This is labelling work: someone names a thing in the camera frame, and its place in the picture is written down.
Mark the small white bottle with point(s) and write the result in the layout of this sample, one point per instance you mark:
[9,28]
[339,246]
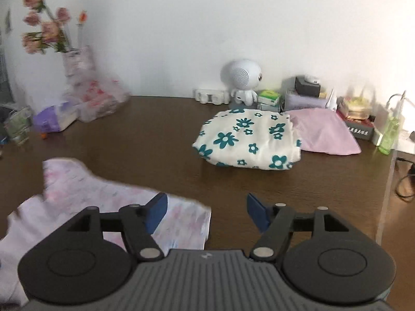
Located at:
[331,100]

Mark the clear food container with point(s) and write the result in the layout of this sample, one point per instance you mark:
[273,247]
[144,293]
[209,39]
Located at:
[356,105]

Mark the pink artificial flowers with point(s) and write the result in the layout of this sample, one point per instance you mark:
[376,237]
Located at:
[48,29]

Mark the pink floral garment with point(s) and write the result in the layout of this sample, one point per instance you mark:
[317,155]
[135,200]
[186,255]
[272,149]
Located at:
[81,188]

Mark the green and white small box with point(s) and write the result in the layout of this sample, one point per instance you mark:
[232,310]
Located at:
[269,97]

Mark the black tissue box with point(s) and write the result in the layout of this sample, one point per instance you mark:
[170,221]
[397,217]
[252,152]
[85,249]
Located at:
[306,87]

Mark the dark printed box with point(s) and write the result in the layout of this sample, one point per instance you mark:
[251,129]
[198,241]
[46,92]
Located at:
[360,129]

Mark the pale purple flat box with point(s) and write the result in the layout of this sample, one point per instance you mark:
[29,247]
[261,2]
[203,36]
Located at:
[301,102]

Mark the purple tissue pack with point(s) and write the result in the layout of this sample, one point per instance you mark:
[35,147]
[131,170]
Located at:
[55,118]

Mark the white round speaker toy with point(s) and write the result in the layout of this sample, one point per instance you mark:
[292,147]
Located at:
[241,74]

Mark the paper wrapped vase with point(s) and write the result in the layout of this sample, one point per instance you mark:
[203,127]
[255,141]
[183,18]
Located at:
[79,61]

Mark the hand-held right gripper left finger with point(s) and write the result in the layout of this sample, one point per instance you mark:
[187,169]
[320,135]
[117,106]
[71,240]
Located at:
[156,214]

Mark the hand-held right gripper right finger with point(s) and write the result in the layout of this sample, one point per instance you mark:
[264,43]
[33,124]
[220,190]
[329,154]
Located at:
[257,214]

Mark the clear plastic bag red print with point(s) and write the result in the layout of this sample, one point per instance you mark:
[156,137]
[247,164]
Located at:
[97,100]

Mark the white cloth with teal flowers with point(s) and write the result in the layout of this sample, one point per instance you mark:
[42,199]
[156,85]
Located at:
[246,136]

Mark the white wall power strip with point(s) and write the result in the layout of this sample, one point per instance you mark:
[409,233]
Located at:
[210,96]

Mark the clear plastic box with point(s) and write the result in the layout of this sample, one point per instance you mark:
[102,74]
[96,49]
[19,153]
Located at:
[18,126]

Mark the plain pink folded cloth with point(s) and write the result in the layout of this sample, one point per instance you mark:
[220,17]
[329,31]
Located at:
[321,129]

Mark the green spray bottle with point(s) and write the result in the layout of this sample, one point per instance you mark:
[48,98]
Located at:
[389,136]

